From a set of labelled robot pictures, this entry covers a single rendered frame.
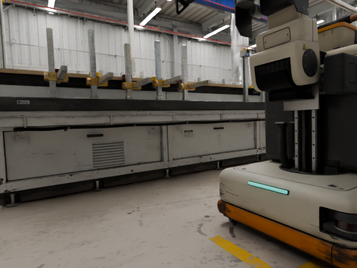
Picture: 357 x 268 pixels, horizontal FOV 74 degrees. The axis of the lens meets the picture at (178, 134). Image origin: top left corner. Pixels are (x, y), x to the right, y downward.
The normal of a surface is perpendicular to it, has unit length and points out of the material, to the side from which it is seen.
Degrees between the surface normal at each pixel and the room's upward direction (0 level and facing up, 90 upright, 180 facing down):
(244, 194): 90
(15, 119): 90
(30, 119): 90
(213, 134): 90
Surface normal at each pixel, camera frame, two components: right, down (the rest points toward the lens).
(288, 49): -0.83, 0.20
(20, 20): 0.53, 0.03
